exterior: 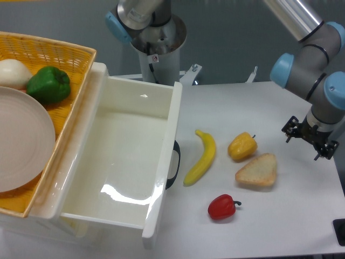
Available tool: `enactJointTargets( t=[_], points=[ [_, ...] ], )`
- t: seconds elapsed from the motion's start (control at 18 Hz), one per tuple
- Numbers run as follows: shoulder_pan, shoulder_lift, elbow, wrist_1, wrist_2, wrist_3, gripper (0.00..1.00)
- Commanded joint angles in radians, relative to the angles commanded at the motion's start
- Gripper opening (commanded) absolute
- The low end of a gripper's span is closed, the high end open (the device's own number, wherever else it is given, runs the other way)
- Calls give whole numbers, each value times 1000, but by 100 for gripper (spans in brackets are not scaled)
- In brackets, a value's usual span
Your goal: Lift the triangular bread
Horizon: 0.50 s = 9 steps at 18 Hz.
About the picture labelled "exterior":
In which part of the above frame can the green bell pepper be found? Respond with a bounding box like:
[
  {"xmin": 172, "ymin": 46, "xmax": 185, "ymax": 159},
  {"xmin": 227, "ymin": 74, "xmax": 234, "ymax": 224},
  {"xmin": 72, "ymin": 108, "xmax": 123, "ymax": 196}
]
[{"xmin": 26, "ymin": 66, "xmax": 71, "ymax": 105}]

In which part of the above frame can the pink plate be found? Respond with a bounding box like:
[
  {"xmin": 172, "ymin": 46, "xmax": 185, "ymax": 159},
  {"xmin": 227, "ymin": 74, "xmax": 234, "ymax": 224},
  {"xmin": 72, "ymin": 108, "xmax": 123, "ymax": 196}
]
[{"xmin": 1, "ymin": 87, "xmax": 56, "ymax": 192}]

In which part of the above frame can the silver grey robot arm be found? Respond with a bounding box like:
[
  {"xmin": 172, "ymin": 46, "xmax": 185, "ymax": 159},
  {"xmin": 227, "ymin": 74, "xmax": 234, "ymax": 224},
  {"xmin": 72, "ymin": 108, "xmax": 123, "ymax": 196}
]
[{"xmin": 265, "ymin": 1, "xmax": 344, "ymax": 159}]

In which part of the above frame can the black drawer handle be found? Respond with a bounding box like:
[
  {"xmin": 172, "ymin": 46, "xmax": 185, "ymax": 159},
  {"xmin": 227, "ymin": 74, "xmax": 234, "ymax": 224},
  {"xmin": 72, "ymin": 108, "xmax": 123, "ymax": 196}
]
[{"xmin": 165, "ymin": 141, "xmax": 181, "ymax": 189}]

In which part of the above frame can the white metal bracket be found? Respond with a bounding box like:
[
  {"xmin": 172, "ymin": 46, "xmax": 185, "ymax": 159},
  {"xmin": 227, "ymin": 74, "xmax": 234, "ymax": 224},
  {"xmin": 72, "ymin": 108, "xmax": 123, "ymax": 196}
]
[{"xmin": 180, "ymin": 64, "xmax": 202, "ymax": 86}]

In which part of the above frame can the yellow woven basket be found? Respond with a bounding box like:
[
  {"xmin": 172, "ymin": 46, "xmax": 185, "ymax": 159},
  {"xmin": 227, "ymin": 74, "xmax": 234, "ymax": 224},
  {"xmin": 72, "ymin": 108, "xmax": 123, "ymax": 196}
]
[{"xmin": 1, "ymin": 32, "xmax": 96, "ymax": 218}]

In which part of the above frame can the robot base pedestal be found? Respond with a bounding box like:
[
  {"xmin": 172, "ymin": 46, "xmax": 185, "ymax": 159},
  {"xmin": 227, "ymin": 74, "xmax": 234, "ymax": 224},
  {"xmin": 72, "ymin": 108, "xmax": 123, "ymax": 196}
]
[{"xmin": 105, "ymin": 1, "xmax": 187, "ymax": 86}]

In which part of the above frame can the red bell pepper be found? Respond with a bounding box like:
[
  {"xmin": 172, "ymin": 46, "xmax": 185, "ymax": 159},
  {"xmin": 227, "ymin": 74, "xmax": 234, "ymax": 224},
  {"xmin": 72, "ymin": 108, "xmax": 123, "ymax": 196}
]
[{"xmin": 208, "ymin": 194, "xmax": 242, "ymax": 220}]

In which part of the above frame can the white onion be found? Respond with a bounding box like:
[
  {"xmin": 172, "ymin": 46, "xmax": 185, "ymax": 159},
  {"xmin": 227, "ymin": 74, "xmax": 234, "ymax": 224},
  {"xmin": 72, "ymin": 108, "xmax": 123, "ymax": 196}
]
[{"xmin": 1, "ymin": 59, "xmax": 32, "ymax": 90}]

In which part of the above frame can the yellow banana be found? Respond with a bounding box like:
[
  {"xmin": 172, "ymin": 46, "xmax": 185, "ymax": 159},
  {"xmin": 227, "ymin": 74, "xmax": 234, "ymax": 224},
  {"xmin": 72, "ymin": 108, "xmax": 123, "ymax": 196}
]
[{"xmin": 183, "ymin": 129, "xmax": 216, "ymax": 186}]

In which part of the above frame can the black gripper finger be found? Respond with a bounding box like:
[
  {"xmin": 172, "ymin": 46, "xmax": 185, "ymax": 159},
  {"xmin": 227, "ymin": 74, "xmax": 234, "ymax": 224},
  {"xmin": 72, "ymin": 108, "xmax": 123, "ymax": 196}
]
[
  {"xmin": 313, "ymin": 140, "xmax": 339, "ymax": 161},
  {"xmin": 281, "ymin": 116, "xmax": 300, "ymax": 143}
]

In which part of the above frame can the triangle toast bread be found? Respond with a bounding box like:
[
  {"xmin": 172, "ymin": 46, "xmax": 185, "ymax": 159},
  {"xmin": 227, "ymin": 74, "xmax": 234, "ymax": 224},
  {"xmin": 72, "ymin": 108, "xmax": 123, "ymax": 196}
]
[{"xmin": 235, "ymin": 153, "xmax": 277, "ymax": 187}]

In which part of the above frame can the yellow bell pepper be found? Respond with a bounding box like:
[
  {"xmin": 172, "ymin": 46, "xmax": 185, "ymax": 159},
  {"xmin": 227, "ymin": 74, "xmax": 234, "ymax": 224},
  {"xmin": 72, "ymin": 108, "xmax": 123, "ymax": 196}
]
[{"xmin": 227, "ymin": 132, "xmax": 258, "ymax": 161}]

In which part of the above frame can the white plastic drawer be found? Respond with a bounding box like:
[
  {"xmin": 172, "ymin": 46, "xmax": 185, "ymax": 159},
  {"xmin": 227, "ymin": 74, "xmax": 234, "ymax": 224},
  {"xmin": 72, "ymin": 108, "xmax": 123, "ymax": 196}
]
[{"xmin": 58, "ymin": 76, "xmax": 183, "ymax": 239}]

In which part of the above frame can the white clamp bracket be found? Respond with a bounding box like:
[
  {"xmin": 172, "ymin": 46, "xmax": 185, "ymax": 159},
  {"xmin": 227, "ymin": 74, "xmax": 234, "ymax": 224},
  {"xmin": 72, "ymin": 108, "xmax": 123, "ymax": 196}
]
[{"xmin": 246, "ymin": 66, "xmax": 258, "ymax": 83}]

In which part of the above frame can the black object at table edge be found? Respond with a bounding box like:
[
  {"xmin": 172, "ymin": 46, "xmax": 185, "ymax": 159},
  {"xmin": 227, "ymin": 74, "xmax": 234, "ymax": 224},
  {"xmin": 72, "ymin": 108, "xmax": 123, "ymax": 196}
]
[{"xmin": 333, "ymin": 219, "xmax": 345, "ymax": 247}]

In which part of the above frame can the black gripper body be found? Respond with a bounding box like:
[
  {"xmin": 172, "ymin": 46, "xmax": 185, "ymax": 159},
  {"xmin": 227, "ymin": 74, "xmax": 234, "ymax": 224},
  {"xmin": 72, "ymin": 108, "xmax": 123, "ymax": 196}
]
[{"xmin": 295, "ymin": 118, "xmax": 328, "ymax": 146}]

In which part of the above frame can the white drawer cabinet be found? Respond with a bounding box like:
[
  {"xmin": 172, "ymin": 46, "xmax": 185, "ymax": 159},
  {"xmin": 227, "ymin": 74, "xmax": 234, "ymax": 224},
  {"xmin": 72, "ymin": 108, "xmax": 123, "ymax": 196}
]
[{"xmin": 1, "ymin": 63, "xmax": 162, "ymax": 249}]

